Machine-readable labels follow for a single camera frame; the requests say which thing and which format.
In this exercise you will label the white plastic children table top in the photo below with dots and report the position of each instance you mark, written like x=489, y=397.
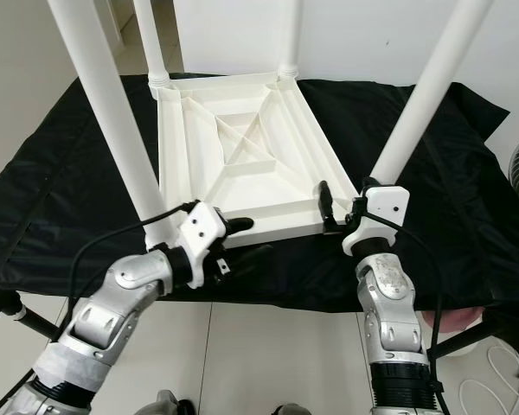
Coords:
x=242, y=186

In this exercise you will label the white plastic table leg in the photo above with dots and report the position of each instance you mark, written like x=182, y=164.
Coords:
x=424, y=95
x=151, y=43
x=112, y=112
x=290, y=35

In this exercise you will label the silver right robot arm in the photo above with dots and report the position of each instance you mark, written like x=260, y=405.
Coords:
x=389, y=311

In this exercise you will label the pink plastic stool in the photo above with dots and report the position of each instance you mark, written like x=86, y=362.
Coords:
x=450, y=320

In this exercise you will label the grey robot left foot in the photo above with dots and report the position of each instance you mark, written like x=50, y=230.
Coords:
x=166, y=404

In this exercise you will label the black tablecloth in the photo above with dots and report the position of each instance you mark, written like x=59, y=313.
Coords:
x=52, y=190

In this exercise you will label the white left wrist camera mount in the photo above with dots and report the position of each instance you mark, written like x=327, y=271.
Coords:
x=201, y=226

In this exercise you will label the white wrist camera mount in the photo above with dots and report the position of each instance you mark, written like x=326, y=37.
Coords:
x=385, y=203
x=201, y=226

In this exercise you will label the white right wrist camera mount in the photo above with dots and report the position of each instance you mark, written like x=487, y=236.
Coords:
x=385, y=203

